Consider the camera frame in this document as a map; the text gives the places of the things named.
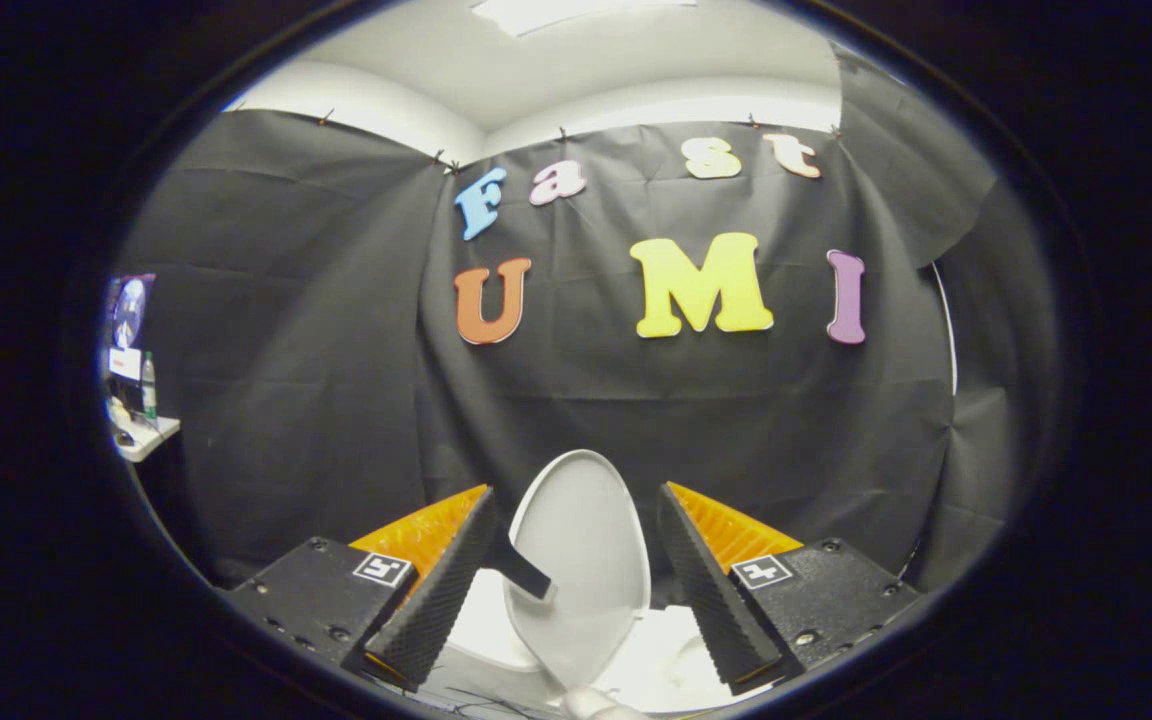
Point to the black backdrop cloth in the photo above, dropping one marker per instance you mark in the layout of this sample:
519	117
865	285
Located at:
336	350

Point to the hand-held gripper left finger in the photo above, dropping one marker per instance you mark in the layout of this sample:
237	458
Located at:
436	600

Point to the green bottle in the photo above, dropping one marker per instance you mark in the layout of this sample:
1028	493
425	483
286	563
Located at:
148	390

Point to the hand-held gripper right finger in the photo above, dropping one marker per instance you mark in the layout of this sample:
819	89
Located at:
711	600

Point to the white side table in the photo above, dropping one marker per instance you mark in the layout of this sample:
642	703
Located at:
148	435

